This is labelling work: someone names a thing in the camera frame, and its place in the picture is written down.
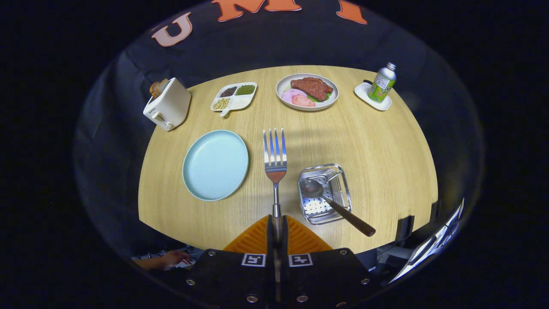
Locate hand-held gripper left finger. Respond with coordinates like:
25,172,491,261
185,215,275,309

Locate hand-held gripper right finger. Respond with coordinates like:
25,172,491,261
279,215,374,309

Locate wooden handle metal spoon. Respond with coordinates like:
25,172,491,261
299,178,376,237

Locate wooden handle metal fork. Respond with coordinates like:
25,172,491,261
262,128,288,245

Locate perforated metal basket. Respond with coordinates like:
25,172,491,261
298,163,352,225

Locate black table clamp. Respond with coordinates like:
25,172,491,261
395,216,415,242

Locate light blue plate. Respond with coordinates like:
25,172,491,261
182,130,250,201

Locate white divided bean dish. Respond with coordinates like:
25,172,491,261
210,82,258,117

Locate round beige food plate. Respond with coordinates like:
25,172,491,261
275,73,339,112

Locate pink ham slices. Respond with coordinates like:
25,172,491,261
282,89,316,107

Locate white toaster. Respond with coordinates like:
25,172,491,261
143,77,192,131

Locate brown meat steak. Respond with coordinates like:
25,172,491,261
290,77,333,102

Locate small white tray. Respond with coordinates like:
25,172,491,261
354,82,392,111

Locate green label metal bottle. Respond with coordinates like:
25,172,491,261
368,62,397,103

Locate brown toast slices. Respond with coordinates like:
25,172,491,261
149,79,169,98

